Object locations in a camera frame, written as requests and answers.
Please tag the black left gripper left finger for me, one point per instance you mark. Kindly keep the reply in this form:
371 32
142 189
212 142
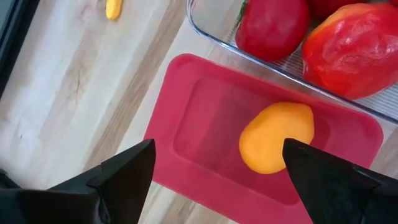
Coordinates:
93 202

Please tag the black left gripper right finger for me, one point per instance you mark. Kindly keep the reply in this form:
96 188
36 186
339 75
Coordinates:
342 196

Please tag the orange oval fruit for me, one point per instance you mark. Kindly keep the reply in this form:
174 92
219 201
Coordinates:
270 140

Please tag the large red bell pepper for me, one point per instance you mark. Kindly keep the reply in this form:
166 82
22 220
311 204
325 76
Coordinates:
354 53

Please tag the red tomato with dark stem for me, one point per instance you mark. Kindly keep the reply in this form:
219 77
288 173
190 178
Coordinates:
273 28

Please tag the red plastic bin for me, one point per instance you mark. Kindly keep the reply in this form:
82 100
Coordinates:
202 130

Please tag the small yellow chili pepper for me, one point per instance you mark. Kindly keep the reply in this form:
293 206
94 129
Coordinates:
113 8

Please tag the clear plastic bin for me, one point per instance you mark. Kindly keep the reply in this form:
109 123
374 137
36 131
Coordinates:
211 28

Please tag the black metal table frame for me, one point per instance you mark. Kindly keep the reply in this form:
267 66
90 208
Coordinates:
12 31

